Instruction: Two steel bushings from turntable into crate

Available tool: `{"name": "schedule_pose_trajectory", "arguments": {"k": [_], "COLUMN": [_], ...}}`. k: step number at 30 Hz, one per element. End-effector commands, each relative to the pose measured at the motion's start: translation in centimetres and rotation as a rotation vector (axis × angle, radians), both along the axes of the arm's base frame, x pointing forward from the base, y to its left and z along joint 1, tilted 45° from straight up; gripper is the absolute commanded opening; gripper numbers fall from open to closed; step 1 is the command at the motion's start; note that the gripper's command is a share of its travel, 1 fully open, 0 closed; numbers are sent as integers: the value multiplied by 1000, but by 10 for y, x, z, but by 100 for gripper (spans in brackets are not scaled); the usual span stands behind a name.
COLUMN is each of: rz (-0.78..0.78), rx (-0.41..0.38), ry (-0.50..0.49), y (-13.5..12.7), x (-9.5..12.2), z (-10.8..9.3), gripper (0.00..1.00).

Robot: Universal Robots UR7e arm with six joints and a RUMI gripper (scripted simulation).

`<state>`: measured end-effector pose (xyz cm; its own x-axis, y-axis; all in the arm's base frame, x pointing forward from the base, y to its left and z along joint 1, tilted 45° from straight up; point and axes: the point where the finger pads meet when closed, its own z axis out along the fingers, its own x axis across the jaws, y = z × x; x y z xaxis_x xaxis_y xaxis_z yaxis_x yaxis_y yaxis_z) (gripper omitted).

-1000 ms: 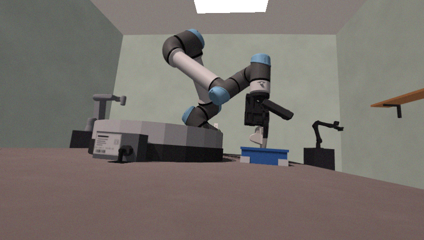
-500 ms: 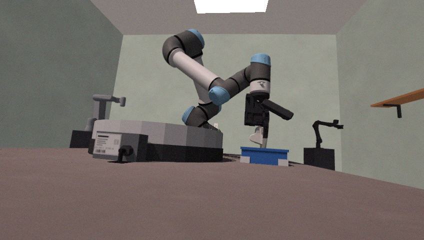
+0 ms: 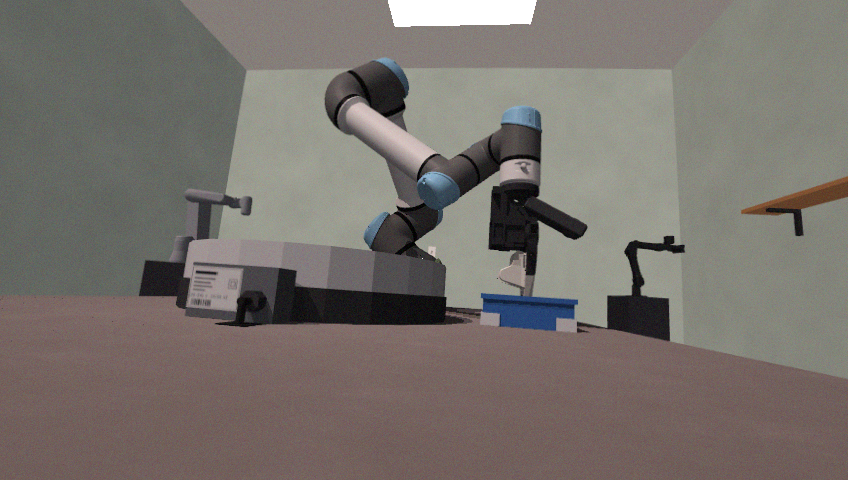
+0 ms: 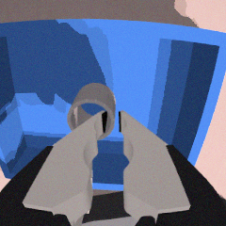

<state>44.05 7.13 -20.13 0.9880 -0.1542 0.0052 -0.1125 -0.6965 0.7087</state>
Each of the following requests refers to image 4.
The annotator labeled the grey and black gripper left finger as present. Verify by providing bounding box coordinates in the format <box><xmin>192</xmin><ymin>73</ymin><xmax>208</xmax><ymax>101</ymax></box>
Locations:
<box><xmin>0</xmin><ymin>110</ymin><xmax>107</xmax><ymax>226</ymax></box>

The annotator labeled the grey round turntable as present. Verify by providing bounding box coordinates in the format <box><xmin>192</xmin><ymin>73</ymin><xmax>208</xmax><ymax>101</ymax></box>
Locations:
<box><xmin>82</xmin><ymin>191</ymin><xmax>137</xmax><ymax>226</ymax></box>

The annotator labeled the grey metal bushing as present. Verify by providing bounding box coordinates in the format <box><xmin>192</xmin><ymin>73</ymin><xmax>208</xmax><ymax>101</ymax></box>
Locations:
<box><xmin>67</xmin><ymin>83</ymin><xmax>116</xmax><ymax>140</ymax></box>

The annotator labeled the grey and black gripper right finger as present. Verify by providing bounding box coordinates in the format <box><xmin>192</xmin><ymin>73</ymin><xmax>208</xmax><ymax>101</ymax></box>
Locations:
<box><xmin>119</xmin><ymin>110</ymin><xmax>226</xmax><ymax>226</ymax></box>

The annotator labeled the blue crate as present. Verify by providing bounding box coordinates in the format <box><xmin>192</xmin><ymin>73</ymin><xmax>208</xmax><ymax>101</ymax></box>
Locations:
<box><xmin>0</xmin><ymin>19</ymin><xmax>226</xmax><ymax>190</ymax></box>

